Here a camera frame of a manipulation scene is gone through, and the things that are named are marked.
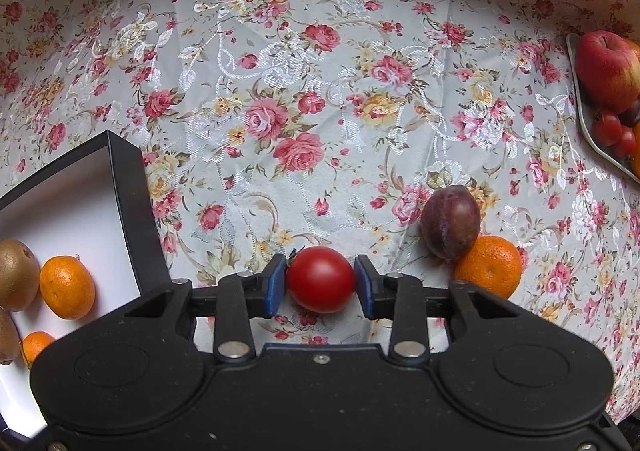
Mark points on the small orange mandarin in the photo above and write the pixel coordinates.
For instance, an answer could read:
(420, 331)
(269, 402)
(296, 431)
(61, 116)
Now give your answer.
(36, 346)

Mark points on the red cherry tomato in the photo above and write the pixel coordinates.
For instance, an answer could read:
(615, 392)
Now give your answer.
(626, 143)
(606, 128)
(320, 278)

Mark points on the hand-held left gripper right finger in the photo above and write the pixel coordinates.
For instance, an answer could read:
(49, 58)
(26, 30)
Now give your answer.
(363, 288)

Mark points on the floral tablecloth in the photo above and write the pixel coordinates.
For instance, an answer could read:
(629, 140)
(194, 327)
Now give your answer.
(320, 106)

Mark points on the brown kiwi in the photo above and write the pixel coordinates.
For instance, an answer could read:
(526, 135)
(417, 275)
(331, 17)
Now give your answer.
(17, 275)
(6, 336)

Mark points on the black box with white inside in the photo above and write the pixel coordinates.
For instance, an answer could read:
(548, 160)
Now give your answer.
(75, 211)

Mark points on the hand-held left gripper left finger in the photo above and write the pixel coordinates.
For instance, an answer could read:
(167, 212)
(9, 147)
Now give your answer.
(274, 288)

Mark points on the red apple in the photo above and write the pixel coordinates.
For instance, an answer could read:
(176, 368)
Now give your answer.
(607, 68)

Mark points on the pale oval plate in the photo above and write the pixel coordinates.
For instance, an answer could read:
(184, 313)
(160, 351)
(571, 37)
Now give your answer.
(585, 101)

